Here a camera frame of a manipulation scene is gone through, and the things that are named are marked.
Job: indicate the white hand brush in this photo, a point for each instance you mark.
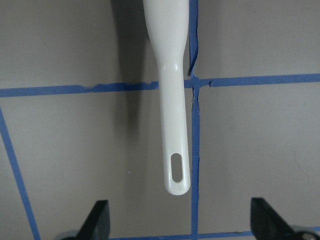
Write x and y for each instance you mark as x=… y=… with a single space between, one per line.
x=167 y=23

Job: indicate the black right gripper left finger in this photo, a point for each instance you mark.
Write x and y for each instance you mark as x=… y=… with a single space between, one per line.
x=97 y=224

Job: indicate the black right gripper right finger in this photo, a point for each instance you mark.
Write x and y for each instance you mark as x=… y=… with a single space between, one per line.
x=266 y=223

